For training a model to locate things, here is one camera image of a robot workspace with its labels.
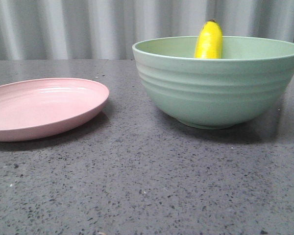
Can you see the green ribbed bowl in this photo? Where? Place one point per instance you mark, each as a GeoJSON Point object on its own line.
{"type": "Point", "coordinates": [250, 76]}

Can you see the pink plate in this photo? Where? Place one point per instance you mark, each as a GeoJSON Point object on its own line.
{"type": "Point", "coordinates": [41, 108]}

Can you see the yellow banana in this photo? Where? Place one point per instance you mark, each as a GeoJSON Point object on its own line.
{"type": "Point", "coordinates": [209, 41]}

